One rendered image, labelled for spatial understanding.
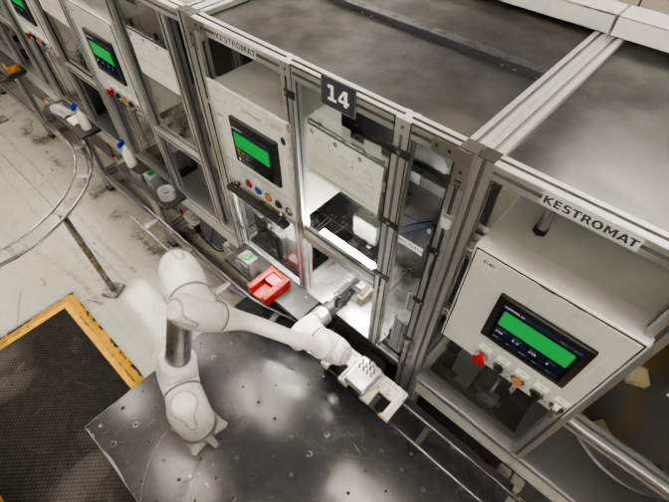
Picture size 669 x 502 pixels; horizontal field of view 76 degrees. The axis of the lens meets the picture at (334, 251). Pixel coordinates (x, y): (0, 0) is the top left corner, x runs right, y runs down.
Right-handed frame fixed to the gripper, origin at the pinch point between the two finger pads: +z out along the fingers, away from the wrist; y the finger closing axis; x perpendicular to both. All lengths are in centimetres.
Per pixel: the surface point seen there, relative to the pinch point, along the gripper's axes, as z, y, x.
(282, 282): -20.7, -3.3, 27.5
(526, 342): -17, 59, -70
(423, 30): 29, 102, 3
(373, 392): -29.6, -12.4, -35.7
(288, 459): -69, -32, -23
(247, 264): -27, 2, 44
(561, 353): -17, 64, -78
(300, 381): -42, -32, -3
